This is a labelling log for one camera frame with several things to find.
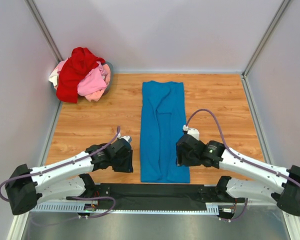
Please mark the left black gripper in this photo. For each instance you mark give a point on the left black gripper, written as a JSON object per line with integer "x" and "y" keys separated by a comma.
{"x": 128, "y": 167}

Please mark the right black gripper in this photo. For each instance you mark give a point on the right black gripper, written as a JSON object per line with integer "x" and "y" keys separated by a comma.
{"x": 180, "y": 160}

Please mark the blue t shirt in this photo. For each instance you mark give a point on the blue t shirt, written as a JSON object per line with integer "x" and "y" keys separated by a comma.
{"x": 162, "y": 118}

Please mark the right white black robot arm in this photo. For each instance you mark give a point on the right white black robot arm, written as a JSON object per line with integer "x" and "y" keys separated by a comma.
{"x": 274, "y": 184}

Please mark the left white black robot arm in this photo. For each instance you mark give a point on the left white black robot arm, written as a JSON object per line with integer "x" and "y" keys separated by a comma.
{"x": 70, "y": 178}

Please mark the grey laundry basket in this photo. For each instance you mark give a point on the grey laundry basket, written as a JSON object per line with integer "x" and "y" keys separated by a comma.
{"x": 109, "y": 76}

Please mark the pink t shirt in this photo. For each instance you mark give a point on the pink t shirt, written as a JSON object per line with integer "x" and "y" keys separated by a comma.
{"x": 93, "y": 86}

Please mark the red t shirt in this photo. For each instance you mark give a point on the red t shirt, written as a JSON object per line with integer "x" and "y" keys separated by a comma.
{"x": 74, "y": 70}

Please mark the white t shirt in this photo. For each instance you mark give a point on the white t shirt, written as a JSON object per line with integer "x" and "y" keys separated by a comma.
{"x": 53, "y": 78}

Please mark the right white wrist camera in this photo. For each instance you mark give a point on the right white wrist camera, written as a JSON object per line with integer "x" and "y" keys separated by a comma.
{"x": 191, "y": 131}

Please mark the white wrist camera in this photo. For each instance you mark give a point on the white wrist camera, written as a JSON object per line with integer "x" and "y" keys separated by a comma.
{"x": 191, "y": 131}
{"x": 127, "y": 138}

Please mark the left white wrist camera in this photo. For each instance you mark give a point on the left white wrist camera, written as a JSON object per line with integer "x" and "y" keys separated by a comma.
{"x": 127, "y": 138}

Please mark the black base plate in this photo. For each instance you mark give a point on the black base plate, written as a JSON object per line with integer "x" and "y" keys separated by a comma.
{"x": 164, "y": 196}

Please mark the grey slotted cable duct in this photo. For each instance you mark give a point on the grey slotted cable duct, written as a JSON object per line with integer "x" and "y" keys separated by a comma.
{"x": 90, "y": 207}

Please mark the aluminium frame rail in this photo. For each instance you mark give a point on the aluminium frame rail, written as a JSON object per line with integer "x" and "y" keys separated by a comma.
{"x": 106, "y": 201}

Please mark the right aluminium corner post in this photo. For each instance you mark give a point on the right aluminium corner post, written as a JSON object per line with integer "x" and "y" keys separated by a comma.
{"x": 266, "y": 36}

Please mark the aluminium corner post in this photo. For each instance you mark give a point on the aluminium corner post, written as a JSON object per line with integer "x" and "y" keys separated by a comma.
{"x": 266, "y": 36}
{"x": 44, "y": 29}

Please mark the left aluminium corner post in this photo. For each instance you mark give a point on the left aluminium corner post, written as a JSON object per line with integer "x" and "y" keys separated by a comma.
{"x": 44, "y": 29}

